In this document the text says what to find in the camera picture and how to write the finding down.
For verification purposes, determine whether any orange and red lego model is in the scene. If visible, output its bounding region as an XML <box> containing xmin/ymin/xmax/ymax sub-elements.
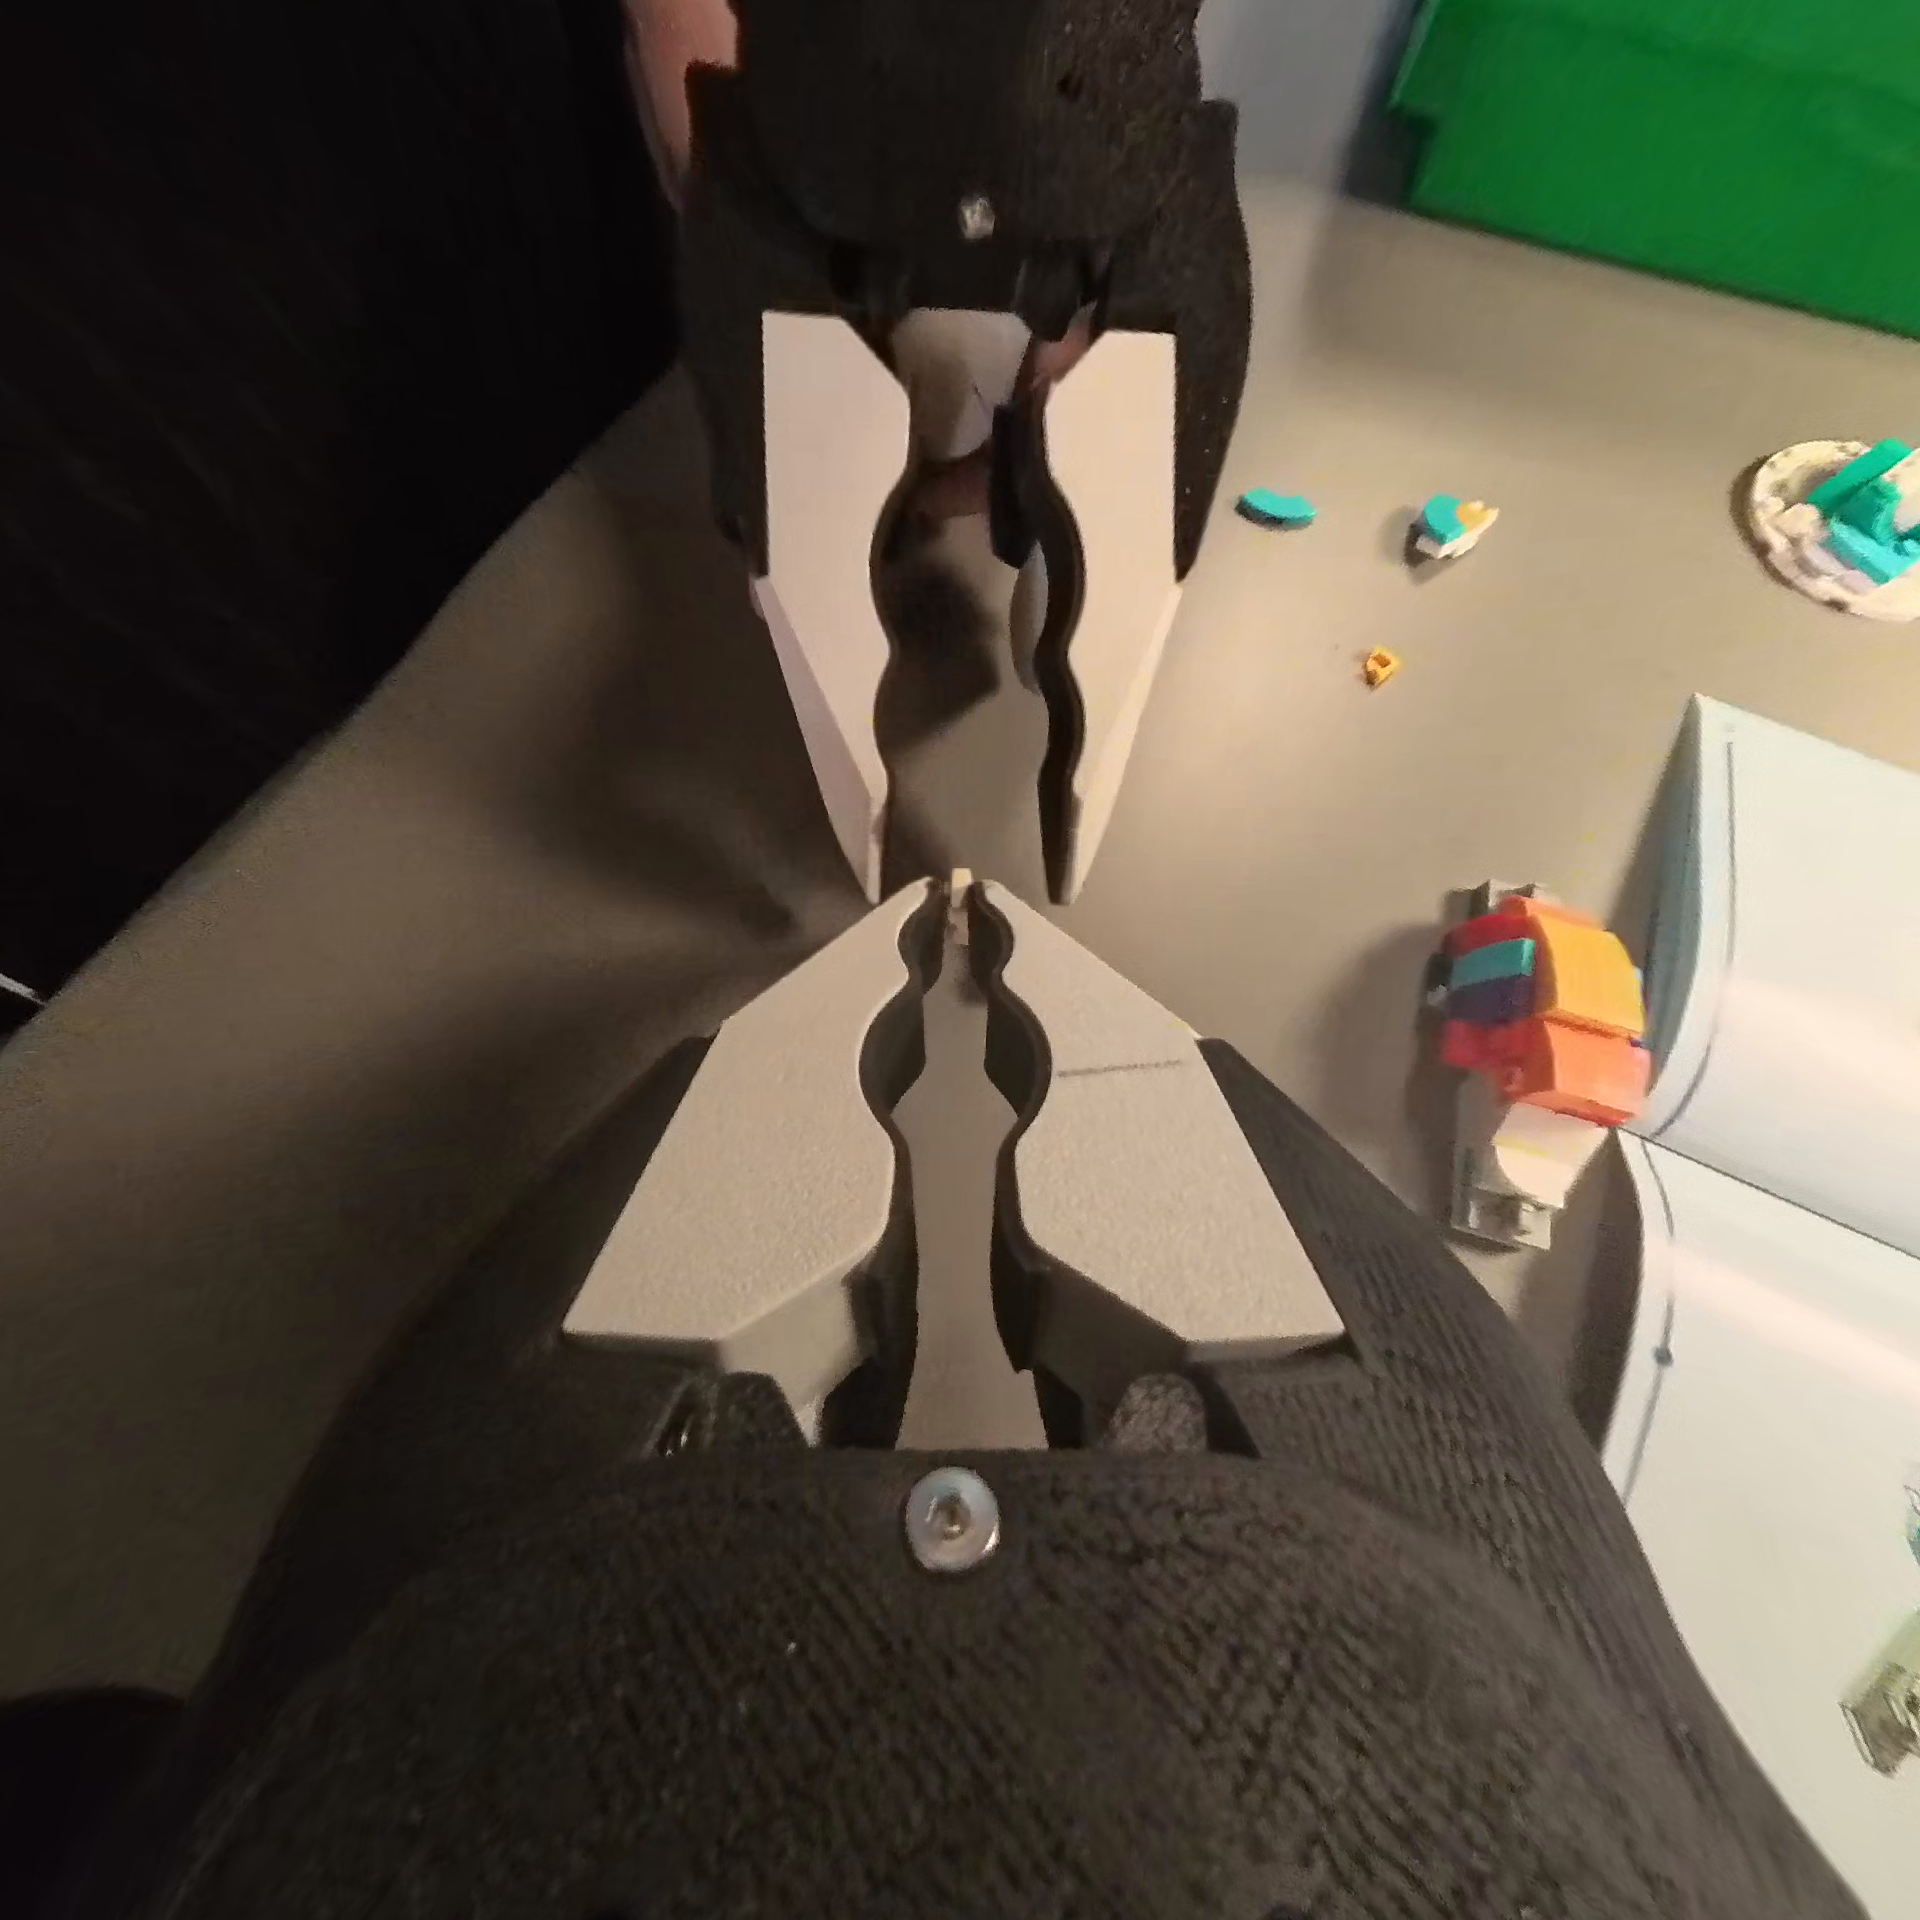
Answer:
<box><xmin>1422</xmin><ymin>880</ymin><xmax>1653</xmax><ymax>1251</ymax></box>

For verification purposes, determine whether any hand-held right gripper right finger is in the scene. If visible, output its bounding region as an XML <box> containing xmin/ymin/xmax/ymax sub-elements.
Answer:
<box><xmin>966</xmin><ymin>883</ymin><xmax>1347</xmax><ymax>1373</ymax></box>

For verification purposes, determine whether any open instruction booklet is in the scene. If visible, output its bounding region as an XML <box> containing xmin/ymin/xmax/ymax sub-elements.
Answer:
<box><xmin>1597</xmin><ymin>692</ymin><xmax>1920</xmax><ymax>1920</ymax></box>

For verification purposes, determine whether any person's left hand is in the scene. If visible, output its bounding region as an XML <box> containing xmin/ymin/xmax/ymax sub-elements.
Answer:
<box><xmin>622</xmin><ymin>0</ymin><xmax>737</xmax><ymax>203</ymax></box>

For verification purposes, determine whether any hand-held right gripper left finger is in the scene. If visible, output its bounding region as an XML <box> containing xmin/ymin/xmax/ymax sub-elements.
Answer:
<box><xmin>563</xmin><ymin>883</ymin><xmax>944</xmax><ymax>1373</ymax></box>

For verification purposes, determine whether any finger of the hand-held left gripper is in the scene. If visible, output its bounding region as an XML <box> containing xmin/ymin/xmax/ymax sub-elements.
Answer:
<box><xmin>749</xmin><ymin>310</ymin><xmax>909</xmax><ymax>902</ymax></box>
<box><xmin>990</xmin><ymin>330</ymin><xmax>1187</xmax><ymax>906</ymax></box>

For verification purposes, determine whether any round white lego base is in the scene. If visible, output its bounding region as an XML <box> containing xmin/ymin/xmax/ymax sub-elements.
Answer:
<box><xmin>1747</xmin><ymin>434</ymin><xmax>1920</xmax><ymax>619</ymax></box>

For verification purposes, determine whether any green plastic bin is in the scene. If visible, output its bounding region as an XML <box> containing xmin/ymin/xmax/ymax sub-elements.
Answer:
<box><xmin>1388</xmin><ymin>0</ymin><xmax>1920</xmax><ymax>339</ymax></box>

